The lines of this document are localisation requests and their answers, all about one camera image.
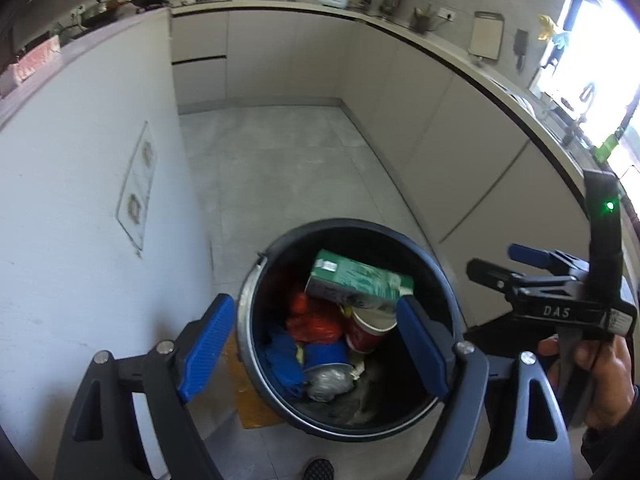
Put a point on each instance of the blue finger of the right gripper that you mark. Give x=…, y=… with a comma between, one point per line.
x=540, y=257
x=560, y=290

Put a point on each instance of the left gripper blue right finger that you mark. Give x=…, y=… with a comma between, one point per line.
x=428, y=343

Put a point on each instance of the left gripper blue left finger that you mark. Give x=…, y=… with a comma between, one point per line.
x=200, y=344

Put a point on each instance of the red paper cup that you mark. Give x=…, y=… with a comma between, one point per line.
x=366, y=328

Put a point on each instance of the blue cloth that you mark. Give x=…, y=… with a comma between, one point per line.
x=281, y=355

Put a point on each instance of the blue plastic bowl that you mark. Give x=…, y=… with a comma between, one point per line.
x=318, y=355

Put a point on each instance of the green carton box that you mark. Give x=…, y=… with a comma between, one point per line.
x=355, y=284

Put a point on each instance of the red plastic bag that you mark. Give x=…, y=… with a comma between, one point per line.
x=314, y=320

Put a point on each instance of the red white milk carton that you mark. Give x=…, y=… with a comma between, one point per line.
x=40, y=56

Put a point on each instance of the black trash bin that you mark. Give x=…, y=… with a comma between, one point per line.
x=388, y=395

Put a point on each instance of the kitchen cleaver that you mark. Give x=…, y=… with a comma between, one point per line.
x=520, y=47

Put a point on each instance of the person right hand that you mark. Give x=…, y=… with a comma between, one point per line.
x=609, y=363

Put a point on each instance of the wooden stool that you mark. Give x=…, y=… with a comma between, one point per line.
x=254, y=413

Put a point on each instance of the green dish soap bottle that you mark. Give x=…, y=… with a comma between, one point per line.
x=604, y=151

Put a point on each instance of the sink faucet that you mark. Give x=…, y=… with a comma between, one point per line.
x=574, y=130

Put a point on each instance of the white cutting board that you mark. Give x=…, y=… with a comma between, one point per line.
x=486, y=37

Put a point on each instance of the hanging yellow gloves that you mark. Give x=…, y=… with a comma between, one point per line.
x=552, y=33

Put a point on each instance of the utensil holder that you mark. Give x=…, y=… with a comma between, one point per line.
x=422, y=19

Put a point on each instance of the black pot with lid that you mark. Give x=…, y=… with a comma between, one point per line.
x=100, y=13

